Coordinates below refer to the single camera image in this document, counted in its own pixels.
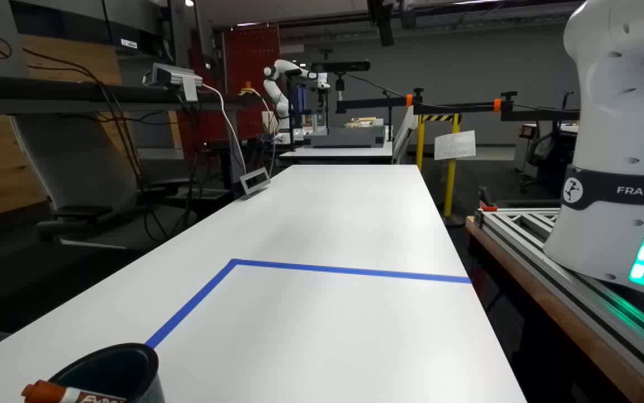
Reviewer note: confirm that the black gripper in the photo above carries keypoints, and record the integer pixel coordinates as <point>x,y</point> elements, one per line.
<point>381,10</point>

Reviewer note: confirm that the red Expo marker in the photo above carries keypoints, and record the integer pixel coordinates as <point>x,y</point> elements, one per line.
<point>44,390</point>

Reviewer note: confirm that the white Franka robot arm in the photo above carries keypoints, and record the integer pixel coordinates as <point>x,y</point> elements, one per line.
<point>620,113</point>

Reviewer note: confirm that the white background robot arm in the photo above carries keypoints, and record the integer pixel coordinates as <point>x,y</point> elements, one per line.
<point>280,96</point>

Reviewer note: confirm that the black bar with orange clamps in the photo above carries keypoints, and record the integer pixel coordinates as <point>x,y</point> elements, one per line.
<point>458,106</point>

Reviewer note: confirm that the white background table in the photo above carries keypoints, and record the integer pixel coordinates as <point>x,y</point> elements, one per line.
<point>337,151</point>

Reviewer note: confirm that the white paper sign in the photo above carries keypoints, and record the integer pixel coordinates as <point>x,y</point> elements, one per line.
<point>456,143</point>

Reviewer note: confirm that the red cabinet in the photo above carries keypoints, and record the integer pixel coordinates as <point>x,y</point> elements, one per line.
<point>251,57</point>

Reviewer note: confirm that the small black display box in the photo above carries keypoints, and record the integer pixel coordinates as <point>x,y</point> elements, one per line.
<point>253,183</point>

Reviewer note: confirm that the white power strip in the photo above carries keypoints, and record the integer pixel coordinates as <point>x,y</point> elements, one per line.
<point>173,75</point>

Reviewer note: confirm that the blue tape line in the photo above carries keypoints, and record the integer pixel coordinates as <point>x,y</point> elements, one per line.
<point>337,269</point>

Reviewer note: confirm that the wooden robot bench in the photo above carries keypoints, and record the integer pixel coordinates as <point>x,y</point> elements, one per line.
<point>532,287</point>

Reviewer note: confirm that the black shelf beam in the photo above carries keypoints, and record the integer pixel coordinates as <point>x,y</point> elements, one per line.
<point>55,91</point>

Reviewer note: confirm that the black camera bar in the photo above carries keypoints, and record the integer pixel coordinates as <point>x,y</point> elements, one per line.
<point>342,66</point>

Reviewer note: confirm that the short yellow post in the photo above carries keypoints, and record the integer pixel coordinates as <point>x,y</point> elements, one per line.
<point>422,147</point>

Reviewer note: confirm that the tall yellow post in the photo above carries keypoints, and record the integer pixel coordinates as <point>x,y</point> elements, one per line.
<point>453,170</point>

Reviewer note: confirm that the aluminium mounting rail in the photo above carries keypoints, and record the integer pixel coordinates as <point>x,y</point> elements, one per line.
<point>553,253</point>

